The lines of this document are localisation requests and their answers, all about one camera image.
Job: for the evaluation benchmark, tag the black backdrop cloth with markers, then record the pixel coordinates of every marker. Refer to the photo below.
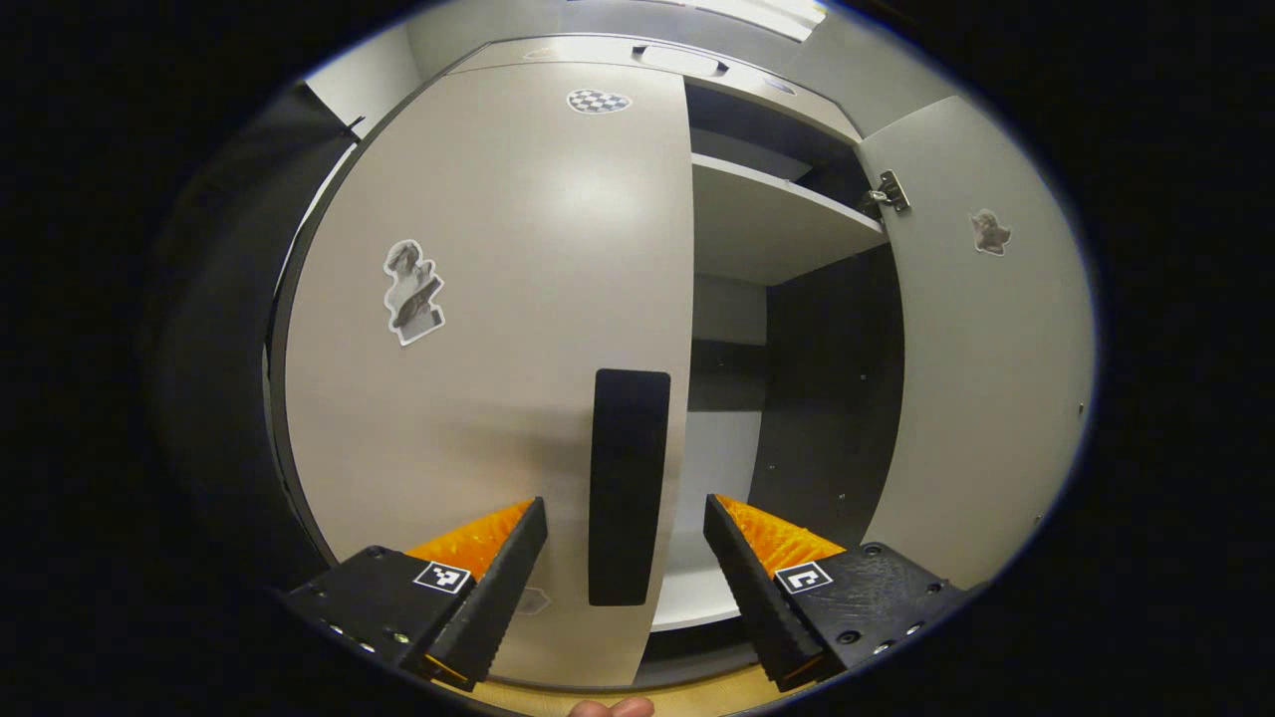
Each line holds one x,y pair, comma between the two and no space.
219,349

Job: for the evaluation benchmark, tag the white cabinet shelf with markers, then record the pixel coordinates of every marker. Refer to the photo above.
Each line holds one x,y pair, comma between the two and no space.
767,219
692,597

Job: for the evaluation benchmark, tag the beige double-door shoe cabinet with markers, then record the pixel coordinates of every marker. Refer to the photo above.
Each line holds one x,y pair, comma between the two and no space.
827,398

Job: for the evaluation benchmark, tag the metal door hinge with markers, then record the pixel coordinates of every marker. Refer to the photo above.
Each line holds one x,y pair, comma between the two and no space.
890,191

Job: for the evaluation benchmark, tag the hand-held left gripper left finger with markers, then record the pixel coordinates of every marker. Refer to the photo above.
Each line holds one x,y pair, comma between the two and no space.
498,597

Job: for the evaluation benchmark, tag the beige shoe cabinet door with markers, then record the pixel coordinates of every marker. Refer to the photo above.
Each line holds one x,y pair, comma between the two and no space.
498,299
986,398

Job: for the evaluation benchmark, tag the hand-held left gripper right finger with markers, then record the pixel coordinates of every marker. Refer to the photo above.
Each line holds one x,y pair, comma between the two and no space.
757,597

